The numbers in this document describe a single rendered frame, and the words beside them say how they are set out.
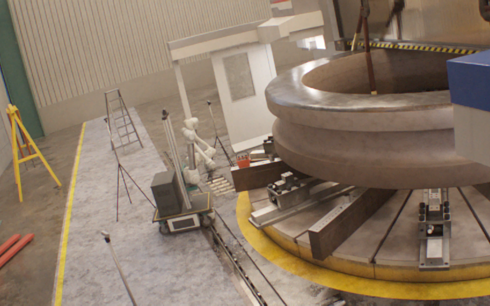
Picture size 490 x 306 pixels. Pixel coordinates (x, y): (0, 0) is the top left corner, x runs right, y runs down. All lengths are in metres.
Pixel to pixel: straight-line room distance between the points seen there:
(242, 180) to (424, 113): 3.33
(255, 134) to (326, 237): 5.54
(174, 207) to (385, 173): 3.26
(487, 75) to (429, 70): 7.47
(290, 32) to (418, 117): 4.63
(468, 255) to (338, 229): 1.47
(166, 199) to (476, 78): 5.52
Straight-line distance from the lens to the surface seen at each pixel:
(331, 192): 6.08
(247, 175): 6.76
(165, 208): 6.65
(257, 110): 9.84
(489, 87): 1.60
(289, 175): 5.71
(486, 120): 1.66
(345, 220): 5.00
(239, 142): 9.85
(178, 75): 9.35
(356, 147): 5.02
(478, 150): 1.74
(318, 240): 4.66
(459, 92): 1.71
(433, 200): 4.66
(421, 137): 4.74
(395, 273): 4.80
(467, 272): 4.77
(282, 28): 8.46
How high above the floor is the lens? 3.00
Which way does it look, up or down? 19 degrees down
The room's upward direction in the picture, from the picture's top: 12 degrees counter-clockwise
